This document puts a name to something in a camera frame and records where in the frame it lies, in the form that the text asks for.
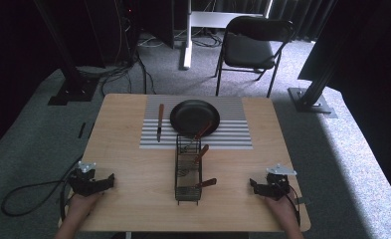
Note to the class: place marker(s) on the grey striped placemat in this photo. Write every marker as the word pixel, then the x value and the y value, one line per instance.
pixel 236 132

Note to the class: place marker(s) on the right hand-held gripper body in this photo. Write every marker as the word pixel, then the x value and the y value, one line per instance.
pixel 277 186

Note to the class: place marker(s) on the black curtain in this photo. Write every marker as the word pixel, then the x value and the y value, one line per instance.
pixel 372 66

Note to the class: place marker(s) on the black round plate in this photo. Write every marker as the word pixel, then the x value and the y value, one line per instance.
pixel 191 116

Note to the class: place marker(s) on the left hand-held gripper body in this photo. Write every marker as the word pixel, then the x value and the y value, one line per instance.
pixel 83 184

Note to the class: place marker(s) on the person's right hand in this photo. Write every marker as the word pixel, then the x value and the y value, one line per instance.
pixel 282 209

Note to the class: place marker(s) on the black metal stand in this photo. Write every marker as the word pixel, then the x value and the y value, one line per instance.
pixel 73 86
pixel 310 99

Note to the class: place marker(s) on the white desk frame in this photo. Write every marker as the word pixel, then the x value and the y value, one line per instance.
pixel 187 40

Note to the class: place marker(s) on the black folding chair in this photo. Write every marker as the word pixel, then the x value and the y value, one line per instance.
pixel 249 49

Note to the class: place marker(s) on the person's left hand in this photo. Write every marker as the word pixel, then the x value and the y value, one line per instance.
pixel 82 205

